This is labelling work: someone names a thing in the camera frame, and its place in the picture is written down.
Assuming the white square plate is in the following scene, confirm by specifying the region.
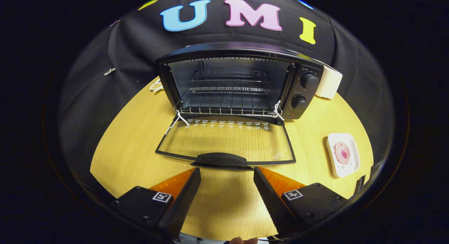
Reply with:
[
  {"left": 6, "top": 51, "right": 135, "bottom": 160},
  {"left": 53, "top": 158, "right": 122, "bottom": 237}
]
[{"left": 326, "top": 133, "right": 360, "bottom": 178}]

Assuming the white bread toaster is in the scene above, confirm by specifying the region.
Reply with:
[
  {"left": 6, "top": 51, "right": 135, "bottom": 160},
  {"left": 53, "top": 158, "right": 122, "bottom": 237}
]
[{"left": 315, "top": 64, "right": 343, "bottom": 100}]

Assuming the metal wire oven rack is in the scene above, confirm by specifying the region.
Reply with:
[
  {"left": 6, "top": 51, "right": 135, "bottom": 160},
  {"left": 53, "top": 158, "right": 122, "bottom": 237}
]
[{"left": 175, "top": 69, "right": 281, "bottom": 117}]

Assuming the black toaster oven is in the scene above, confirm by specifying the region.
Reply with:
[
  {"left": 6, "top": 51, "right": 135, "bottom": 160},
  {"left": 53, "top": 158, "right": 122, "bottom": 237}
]
[{"left": 155, "top": 42, "right": 324, "bottom": 171}]

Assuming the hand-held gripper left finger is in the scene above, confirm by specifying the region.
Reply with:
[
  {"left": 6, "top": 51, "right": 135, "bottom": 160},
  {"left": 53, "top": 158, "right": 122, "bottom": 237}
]
[{"left": 110, "top": 168, "right": 201, "bottom": 238}]

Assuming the white string tie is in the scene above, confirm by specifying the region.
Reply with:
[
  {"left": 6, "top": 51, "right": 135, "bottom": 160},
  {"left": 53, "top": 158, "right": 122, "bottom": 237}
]
[
  {"left": 165, "top": 110, "right": 190, "bottom": 135},
  {"left": 273, "top": 101, "right": 284, "bottom": 121}
]

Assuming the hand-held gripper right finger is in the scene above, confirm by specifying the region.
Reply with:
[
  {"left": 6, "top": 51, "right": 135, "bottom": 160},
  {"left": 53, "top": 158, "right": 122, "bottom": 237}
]
[{"left": 254, "top": 167, "right": 349, "bottom": 238}]

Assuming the round red food slice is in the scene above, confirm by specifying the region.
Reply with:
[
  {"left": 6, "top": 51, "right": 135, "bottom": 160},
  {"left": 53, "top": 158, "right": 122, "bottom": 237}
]
[{"left": 334, "top": 142, "right": 351, "bottom": 165}]

